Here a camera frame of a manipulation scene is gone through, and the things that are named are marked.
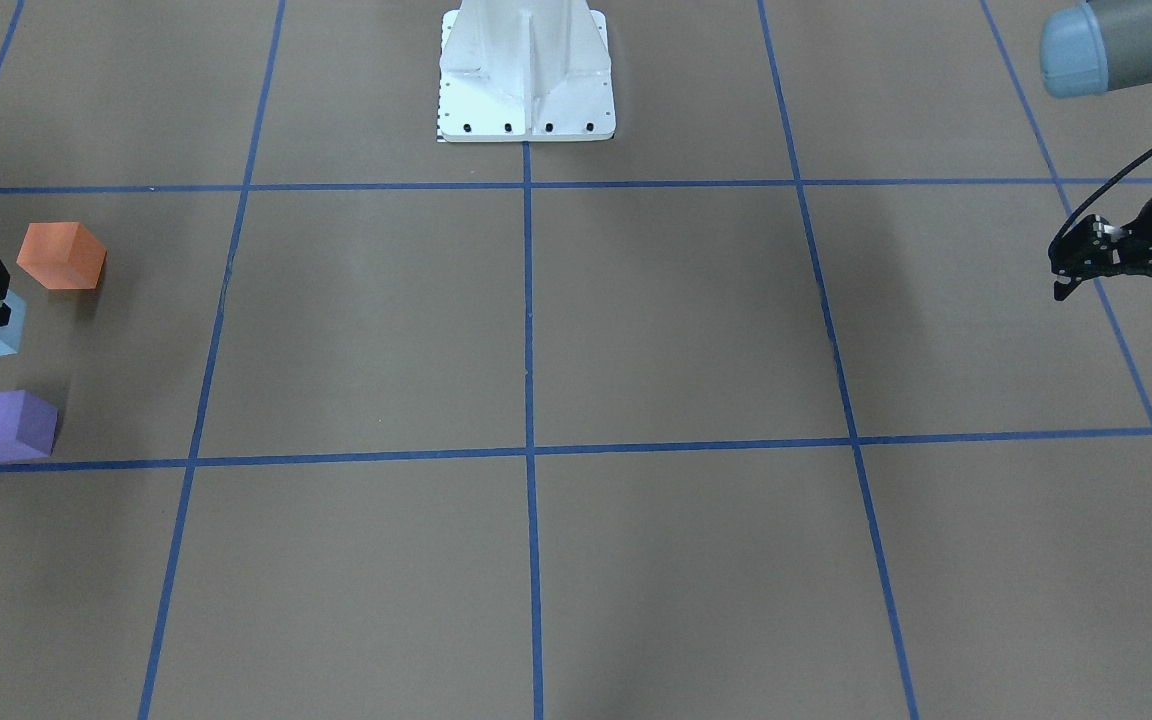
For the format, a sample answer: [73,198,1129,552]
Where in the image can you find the orange foam block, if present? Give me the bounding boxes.
[15,222,108,291]

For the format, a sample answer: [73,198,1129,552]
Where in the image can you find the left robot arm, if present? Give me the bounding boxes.
[1039,1,1152,301]

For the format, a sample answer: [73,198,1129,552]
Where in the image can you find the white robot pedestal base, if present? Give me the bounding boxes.
[435,1,617,143]

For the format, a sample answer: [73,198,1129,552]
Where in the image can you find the purple foam block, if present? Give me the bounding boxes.
[0,389,59,462]

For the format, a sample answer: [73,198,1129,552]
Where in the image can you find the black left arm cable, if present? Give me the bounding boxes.
[1048,100,1152,251]

